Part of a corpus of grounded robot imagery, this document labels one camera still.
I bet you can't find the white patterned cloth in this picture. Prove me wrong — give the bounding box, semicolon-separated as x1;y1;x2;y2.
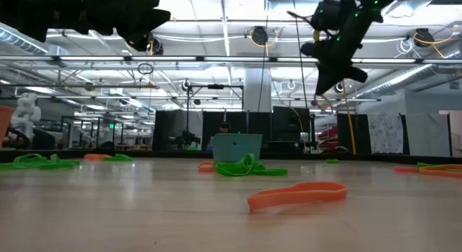
367;111;405;155

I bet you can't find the black cabinet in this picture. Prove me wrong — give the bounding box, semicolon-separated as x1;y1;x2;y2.
271;105;316;152

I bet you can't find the black partition panel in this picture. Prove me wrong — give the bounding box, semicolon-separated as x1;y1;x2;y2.
201;110;273;144
336;112;411;155

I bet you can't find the black aluminium table frame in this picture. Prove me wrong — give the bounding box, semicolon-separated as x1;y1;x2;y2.
0;147;462;165

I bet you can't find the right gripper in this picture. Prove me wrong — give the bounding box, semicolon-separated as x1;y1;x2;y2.
300;13;370;97

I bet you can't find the black gantry frame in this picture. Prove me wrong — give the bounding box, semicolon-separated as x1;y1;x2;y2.
186;83;245;112

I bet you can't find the white building column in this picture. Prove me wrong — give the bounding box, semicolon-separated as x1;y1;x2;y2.
244;66;273;113

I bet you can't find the black workstation frame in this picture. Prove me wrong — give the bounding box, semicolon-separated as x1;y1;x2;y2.
60;115;126;149

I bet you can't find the person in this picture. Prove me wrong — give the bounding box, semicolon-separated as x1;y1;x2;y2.
206;121;232;152

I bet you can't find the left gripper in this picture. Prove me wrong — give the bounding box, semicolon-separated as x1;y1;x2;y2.
35;0;172;53

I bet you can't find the yellow cable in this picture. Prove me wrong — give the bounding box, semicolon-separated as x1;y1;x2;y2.
341;78;357;155

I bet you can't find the white humanoid robot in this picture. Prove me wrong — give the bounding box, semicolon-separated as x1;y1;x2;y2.
9;92;43;144

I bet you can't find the silver ceiling duct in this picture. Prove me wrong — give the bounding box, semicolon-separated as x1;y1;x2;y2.
355;62;462;98

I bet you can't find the plain white cloth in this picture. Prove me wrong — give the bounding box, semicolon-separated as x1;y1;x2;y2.
405;112;451;157

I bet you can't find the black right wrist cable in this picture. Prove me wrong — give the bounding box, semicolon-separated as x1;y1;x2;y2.
286;9;315;22

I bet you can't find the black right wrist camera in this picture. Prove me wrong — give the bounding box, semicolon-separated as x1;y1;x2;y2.
309;0;344;32

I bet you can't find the red object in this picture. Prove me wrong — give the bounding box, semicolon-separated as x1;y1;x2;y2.
316;125;339;152

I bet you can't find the light teal handled basket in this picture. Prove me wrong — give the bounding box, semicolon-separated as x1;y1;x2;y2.
211;132;263;163

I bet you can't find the orange plastic basket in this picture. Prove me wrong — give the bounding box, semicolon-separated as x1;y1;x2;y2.
0;105;16;147

